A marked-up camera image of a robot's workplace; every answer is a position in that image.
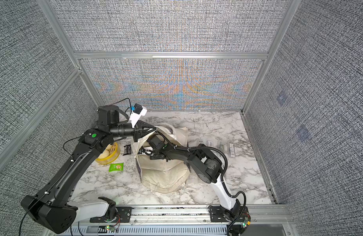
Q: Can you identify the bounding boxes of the yellow tape roll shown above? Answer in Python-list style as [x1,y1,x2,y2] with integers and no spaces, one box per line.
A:
[95,143,120,165]

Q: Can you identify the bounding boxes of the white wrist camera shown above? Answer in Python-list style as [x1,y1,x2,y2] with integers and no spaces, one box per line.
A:
[129,103,148,128]
[138,147,153,156]

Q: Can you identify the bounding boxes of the small black packet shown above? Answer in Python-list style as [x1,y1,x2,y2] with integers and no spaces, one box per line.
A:
[123,145,132,156]

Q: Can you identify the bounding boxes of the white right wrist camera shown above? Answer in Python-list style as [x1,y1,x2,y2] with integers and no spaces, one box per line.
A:
[138,147,153,156]

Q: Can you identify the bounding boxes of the clear compass case green insert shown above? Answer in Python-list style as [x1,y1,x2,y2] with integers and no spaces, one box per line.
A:
[217,144,225,152]

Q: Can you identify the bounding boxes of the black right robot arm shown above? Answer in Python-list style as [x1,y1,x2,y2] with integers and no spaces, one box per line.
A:
[147,135,241,221]

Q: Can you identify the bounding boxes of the beige canvas tote bag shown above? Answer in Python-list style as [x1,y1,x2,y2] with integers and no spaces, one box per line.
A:
[131,123,190,194]

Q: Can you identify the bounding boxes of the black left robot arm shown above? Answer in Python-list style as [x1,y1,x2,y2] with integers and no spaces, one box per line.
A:
[21,104,156,234]

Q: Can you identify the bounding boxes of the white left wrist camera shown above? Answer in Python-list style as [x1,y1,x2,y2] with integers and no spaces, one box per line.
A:
[129,103,148,128]

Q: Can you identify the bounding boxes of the aluminium front rail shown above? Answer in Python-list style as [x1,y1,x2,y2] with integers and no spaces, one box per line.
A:
[63,205,299,236]

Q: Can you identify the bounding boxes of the green snack packet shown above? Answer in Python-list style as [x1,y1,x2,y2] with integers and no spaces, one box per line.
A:
[109,163,124,172]

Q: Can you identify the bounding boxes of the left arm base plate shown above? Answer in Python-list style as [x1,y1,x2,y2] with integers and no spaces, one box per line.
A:
[90,206,133,223]

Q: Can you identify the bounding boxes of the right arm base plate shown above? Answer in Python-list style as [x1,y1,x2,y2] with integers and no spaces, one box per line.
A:
[208,205,251,223]

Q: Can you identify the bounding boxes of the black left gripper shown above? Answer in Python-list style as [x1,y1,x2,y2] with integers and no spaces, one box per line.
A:
[110,120,156,143]

